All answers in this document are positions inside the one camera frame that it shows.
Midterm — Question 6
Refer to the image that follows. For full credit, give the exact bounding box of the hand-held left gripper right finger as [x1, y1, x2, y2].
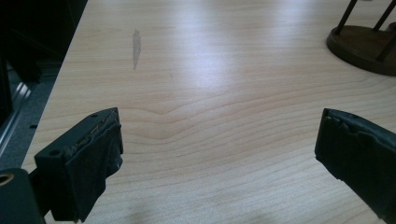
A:
[314, 107, 396, 224]

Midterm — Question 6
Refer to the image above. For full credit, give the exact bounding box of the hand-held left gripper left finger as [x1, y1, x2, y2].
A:
[34, 106, 124, 223]

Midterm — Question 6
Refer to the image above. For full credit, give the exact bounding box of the dark wooden double cup holder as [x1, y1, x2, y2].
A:
[325, 0, 396, 77]

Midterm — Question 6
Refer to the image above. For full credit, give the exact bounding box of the aluminium floor rail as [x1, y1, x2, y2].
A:
[0, 81, 33, 157]

